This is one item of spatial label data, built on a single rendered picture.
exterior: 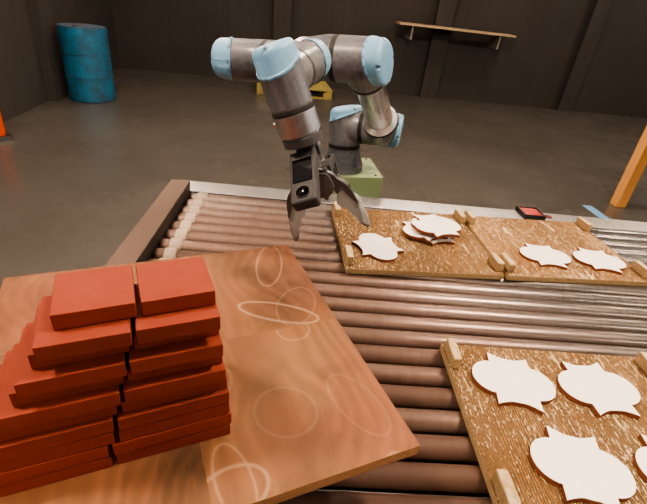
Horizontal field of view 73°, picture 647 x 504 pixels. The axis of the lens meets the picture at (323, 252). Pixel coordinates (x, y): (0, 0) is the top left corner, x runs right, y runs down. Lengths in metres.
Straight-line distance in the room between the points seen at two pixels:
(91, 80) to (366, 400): 6.13
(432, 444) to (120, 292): 0.52
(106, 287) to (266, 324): 0.31
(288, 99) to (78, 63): 5.82
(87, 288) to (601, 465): 0.73
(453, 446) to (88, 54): 6.15
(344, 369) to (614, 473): 0.42
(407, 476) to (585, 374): 0.42
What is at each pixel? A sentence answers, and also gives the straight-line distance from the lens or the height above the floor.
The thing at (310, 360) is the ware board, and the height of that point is 1.04.
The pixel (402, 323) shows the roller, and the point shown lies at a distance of 0.96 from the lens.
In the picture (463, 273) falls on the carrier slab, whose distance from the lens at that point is 1.15.
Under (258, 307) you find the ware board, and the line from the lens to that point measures 0.74.
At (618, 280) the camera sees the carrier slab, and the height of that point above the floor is 0.94.
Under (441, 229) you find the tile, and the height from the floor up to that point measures 0.97.
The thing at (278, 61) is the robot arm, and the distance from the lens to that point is 0.74.
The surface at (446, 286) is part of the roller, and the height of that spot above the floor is 0.92.
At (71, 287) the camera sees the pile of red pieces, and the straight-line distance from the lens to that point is 0.47.
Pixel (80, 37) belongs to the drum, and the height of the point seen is 0.76.
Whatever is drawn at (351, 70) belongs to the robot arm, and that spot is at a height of 1.34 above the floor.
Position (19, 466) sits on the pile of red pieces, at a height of 1.08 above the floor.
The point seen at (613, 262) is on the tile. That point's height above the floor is 0.95.
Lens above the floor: 1.50
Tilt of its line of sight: 30 degrees down
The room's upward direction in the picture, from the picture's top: 7 degrees clockwise
